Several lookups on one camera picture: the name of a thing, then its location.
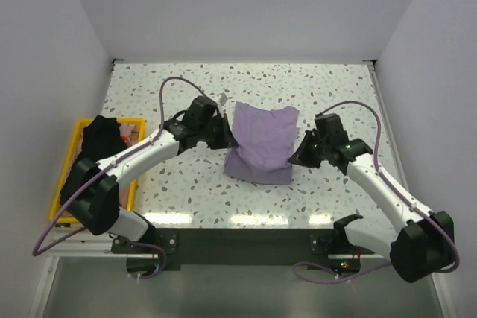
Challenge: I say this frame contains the purple t shirt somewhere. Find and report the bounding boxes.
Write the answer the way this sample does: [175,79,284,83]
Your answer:
[224,102,299,185]

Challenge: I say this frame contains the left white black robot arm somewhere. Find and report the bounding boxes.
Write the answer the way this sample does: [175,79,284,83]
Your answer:
[60,94,238,252]

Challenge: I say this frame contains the yellow plastic tray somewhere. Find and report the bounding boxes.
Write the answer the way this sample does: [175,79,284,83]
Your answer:
[48,118,146,224]

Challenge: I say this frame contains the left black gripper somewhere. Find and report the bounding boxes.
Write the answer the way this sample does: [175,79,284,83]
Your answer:
[198,113,238,150]

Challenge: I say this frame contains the black t shirt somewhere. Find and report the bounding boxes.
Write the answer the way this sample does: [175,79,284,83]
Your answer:
[59,114,130,203]

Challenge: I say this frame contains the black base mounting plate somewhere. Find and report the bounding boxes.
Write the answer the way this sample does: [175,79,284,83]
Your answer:
[111,228,359,275]

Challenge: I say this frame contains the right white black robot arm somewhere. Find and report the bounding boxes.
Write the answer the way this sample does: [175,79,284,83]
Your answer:
[289,113,459,283]

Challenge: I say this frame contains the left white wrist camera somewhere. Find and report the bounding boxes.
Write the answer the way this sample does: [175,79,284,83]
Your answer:
[216,93,228,116]

